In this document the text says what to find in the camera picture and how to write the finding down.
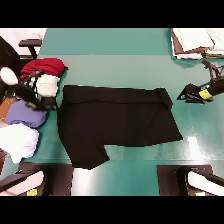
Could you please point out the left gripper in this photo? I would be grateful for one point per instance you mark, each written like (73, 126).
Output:
(44, 102)

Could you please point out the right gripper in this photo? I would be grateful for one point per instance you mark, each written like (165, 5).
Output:
(192, 93)

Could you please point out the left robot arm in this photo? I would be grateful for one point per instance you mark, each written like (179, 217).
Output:
(10, 87)

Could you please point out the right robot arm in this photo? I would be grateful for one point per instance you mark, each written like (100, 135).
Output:
(217, 86)

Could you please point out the cream garment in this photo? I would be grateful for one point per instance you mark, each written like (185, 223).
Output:
(49, 85)

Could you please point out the purple garment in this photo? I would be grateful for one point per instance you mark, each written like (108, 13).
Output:
(25, 115)

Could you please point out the red garment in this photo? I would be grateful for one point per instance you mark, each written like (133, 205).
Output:
(46, 65)

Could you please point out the folded white garment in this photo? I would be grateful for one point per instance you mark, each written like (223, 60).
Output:
(191, 38)
(217, 40)

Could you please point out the black T-shirt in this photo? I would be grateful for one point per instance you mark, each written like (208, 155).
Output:
(116, 123)

